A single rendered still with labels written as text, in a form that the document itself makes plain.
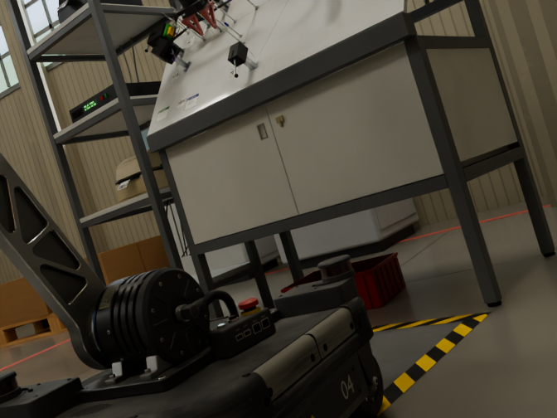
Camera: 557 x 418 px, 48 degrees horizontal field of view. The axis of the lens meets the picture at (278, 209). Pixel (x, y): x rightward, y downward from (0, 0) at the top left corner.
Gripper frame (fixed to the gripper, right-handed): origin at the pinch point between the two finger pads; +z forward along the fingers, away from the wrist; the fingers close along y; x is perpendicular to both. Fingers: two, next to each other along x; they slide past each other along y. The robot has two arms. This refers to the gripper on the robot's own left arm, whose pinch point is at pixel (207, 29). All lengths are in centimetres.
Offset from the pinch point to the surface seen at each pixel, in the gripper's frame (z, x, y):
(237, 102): 27.1, -4.6, 8.4
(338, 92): 34.9, 1.5, -29.0
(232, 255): 169, -125, 160
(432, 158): 58, 18, -52
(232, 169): 48, 0, 23
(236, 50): 11.9, -8.8, 0.3
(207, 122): 29.9, -5.8, 24.6
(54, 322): 156, -82, 308
